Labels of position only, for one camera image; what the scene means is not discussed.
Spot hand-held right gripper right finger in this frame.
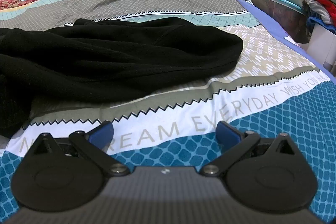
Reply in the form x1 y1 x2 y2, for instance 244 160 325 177
201 120 301 177

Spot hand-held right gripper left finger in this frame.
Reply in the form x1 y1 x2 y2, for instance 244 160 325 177
32 120 130 177

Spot black pants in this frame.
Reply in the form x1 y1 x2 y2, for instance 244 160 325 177
0 18 243 138

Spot patterned teal grey bedsheet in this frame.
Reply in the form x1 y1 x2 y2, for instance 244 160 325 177
0 0 336 214

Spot blue mattress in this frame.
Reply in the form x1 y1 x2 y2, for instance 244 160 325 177
234 0 336 79

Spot teal rimmed clear bin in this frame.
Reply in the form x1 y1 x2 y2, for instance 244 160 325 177
238 0 311 44

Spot white plastic container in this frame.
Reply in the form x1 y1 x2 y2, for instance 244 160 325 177
306 22 336 67

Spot pile of colourful clothes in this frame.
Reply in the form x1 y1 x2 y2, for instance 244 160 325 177
304 0 336 31

